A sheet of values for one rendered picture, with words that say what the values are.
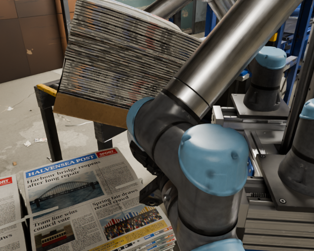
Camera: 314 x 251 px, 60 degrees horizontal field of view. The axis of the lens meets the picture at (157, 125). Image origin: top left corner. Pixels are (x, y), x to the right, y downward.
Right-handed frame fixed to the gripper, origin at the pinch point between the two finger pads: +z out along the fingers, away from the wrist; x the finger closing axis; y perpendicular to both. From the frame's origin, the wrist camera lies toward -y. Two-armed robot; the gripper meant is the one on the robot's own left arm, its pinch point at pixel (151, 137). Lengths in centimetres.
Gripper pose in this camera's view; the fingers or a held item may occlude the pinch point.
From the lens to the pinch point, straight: 62.9
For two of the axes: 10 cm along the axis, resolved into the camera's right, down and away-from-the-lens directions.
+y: 3.5, -8.6, -3.8
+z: -2.3, -4.7, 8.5
